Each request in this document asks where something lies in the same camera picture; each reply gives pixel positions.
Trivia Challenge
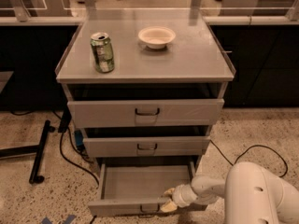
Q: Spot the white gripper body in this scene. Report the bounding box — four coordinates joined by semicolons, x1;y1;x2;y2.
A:
172;184;198;208

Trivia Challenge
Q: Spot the grey bottom drawer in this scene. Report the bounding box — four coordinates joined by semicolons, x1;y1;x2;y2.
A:
89;156;195;217

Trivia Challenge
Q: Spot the grey drawer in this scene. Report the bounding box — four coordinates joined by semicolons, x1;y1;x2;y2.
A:
89;156;195;217
83;136;210;157
67;99;224;128

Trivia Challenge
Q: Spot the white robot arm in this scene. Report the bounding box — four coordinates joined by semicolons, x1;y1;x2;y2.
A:
160;161;299;224

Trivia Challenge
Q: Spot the grey middle drawer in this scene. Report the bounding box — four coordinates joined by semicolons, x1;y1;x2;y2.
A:
83;136;210;157

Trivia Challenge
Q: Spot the grey drawer cabinet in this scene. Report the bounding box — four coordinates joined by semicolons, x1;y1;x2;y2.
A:
54;8;236;173

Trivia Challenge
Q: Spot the grey top drawer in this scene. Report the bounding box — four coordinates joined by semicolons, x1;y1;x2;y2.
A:
67;99;224;128

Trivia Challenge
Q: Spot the blue tape floor mark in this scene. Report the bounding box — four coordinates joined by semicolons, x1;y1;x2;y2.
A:
41;214;77;224

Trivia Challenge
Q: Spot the black metal floor stand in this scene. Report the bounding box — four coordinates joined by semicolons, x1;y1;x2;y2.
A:
0;119;55;184

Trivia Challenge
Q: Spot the green soda can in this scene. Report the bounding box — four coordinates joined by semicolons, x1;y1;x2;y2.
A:
91;32;114;73

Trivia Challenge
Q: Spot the white bowl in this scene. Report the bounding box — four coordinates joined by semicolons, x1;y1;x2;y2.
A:
138;26;176;49

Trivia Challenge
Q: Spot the black cable right floor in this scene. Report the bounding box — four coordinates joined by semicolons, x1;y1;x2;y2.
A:
210;139;290;179

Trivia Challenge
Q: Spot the black cable floor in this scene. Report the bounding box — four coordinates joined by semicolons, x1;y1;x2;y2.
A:
51;109;101;224
210;139;290;179

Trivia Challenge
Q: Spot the black cable left floor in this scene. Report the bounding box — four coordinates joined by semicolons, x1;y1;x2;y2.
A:
51;109;101;224

